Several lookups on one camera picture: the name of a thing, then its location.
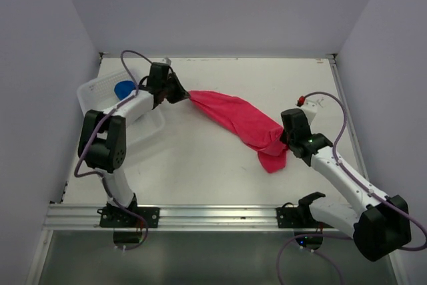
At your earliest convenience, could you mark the pink towel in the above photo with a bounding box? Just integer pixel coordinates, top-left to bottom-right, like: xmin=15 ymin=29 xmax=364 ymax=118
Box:
xmin=189 ymin=90 xmax=288 ymax=174

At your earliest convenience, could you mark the blue towel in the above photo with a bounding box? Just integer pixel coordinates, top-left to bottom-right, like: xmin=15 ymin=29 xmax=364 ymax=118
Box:
xmin=113 ymin=80 xmax=135 ymax=101

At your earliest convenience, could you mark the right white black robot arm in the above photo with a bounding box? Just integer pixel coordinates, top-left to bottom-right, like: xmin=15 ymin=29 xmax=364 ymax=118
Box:
xmin=280 ymin=108 xmax=412 ymax=262

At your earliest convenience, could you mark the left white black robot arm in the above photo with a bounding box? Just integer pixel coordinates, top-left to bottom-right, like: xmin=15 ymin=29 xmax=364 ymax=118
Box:
xmin=73 ymin=62 xmax=189 ymax=227

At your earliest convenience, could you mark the right aluminium rail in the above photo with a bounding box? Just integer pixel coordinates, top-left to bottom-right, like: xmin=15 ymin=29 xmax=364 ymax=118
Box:
xmin=327 ymin=54 xmax=373 ymax=188

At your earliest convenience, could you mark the aluminium rail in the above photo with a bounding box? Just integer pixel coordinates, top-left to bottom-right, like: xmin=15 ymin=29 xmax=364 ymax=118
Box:
xmin=42 ymin=200 xmax=360 ymax=236
xmin=327 ymin=54 xmax=373 ymax=188

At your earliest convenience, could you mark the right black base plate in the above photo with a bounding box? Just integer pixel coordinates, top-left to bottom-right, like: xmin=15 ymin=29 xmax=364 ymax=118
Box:
xmin=275 ymin=202 xmax=332 ymax=229

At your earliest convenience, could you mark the front aluminium rail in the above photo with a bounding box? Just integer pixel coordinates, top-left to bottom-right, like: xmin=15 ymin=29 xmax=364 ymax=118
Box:
xmin=42 ymin=200 xmax=360 ymax=236

